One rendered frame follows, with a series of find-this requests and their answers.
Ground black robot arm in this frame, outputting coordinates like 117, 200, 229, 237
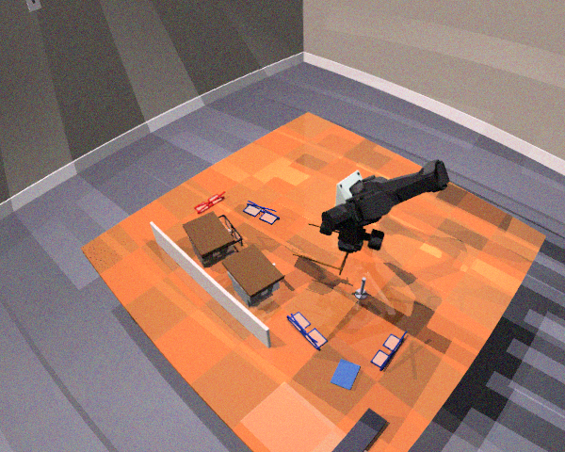
321, 160, 450, 254

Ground blue flat square tile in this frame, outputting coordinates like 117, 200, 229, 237
331, 359, 361, 390

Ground red glasses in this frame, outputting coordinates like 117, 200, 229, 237
194, 191, 226, 214

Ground white flat panel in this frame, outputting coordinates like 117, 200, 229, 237
150, 221, 271, 347

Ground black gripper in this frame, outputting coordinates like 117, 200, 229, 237
319, 221, 384, 250

